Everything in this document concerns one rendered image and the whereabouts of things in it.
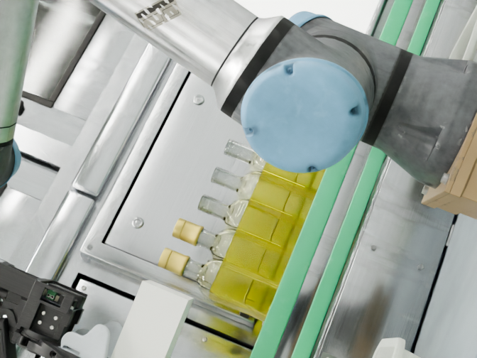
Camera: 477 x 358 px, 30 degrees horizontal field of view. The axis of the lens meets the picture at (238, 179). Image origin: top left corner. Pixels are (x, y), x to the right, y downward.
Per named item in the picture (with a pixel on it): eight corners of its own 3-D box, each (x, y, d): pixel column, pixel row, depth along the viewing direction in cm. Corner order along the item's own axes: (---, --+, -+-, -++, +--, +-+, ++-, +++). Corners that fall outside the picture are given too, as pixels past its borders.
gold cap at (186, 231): (204, 229, 151) (180, 219, 151) (204, 224, 147) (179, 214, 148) (196, 248, 150) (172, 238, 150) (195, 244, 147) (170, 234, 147)
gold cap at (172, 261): (182, 272, 144) (157, 261, 144) (181, 279, 147) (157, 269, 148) (190, 253, 146) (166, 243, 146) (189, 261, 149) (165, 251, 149)
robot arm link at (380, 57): (405, 38, 106) (301, -5, 108) (397, 62, 94) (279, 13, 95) (367, 126, 111) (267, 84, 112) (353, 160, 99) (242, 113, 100)
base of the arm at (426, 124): (502, 46, 97) (417, 12, 98) (453, 169, 93) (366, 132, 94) (466, 94, 111) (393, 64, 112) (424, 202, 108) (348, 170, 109)
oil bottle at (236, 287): (324, 312, 148) (205, 263, 150) (329, 302, 143) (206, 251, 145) (312, 342, 146) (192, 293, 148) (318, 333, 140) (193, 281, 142)
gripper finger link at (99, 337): (133, 341, 102) (69, 310, 106) (113, 389, 102) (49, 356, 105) (144, 342, 105) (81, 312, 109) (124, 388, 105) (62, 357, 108)
